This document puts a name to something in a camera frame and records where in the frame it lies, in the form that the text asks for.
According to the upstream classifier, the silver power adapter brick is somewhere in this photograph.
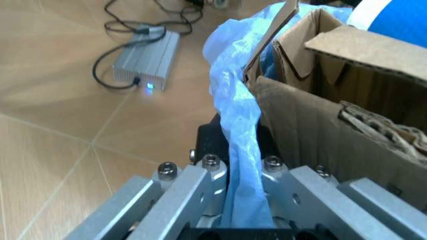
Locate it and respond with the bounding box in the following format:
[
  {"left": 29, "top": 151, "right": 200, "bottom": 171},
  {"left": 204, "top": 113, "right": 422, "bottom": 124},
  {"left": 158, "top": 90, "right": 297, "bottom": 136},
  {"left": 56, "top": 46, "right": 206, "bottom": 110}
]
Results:
[{"left": 112, "top": 24, "right": 182, "bottom": 94}]

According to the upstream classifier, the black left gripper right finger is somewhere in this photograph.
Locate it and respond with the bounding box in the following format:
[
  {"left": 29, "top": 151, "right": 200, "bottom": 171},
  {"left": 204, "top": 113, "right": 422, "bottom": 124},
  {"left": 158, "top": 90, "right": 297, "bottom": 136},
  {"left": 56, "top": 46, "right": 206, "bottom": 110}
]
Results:
[{"left": 258, "top": 126, "right": 427, "bottom": 240}]

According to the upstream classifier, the black looped power cable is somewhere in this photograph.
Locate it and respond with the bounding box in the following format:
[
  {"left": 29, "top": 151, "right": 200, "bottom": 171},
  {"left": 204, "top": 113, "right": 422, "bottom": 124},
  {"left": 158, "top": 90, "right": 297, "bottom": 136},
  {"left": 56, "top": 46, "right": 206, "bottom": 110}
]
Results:
[{"left": 103, "top": 0, "right": 205, "bottom": 35}]

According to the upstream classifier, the brown cardboard box bin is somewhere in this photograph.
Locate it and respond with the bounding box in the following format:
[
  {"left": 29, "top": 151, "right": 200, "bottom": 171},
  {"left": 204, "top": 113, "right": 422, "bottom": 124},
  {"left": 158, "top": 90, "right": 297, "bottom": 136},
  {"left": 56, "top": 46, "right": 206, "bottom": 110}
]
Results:
[{"left": 242, "top": 0, "right": 427, "bottom": 201}]

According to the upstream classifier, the crumpled brown cardboard scrap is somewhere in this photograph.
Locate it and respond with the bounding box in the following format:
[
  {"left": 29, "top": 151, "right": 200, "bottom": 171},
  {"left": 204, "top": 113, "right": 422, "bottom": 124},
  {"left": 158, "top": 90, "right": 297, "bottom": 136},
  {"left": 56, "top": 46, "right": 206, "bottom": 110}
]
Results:
[{"left": 338, "top": 100, "right": 427, "bottom": 159}]

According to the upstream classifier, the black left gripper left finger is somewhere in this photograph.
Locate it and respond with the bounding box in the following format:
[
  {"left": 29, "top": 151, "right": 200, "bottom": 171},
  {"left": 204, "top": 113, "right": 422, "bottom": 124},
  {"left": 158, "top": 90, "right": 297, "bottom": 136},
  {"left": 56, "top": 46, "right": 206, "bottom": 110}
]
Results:
[{"left": 65, "top": 112, "right": 233, "bottom": 240}]

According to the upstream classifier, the blue and white cylinder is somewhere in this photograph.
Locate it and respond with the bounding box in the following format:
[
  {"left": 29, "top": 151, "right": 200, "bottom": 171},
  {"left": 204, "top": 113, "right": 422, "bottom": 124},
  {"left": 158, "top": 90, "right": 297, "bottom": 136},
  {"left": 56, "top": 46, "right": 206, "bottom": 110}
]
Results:
[{"left": 345, "top": 0, "right": 427, "bottom": 49}]

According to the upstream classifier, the black adapter output cable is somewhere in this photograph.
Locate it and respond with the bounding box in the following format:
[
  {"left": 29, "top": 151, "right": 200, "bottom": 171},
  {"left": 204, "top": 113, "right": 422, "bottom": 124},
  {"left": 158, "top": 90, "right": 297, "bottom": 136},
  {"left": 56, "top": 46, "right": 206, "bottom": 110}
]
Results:
[{"left": 92, "top": 40, "right": 142, "bottom": 90}]

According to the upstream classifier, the blue plastic trash bag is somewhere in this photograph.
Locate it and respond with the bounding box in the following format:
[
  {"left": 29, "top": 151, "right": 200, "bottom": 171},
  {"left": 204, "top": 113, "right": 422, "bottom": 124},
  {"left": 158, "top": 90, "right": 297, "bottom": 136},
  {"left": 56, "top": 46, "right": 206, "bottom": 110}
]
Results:
[{"left": 202, "top": 1, "right": 355, "bottom": 230}]

